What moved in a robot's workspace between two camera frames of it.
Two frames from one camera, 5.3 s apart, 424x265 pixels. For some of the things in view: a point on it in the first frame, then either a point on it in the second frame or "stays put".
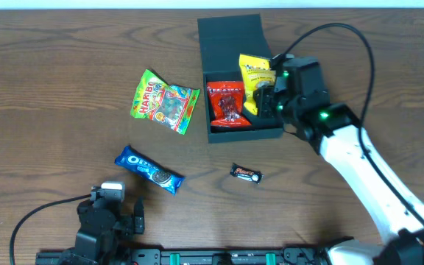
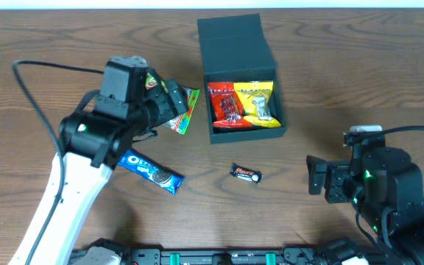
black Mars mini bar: [246, 174] stays put
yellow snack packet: [256, 71] -> [253, 98]
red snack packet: [224, 100] stays put
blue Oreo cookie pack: [132, 159] stays put
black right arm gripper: [265, 100] -> [334, 182]
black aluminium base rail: [200, 257] stays put
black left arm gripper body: [124, 224] -> [175, 101]
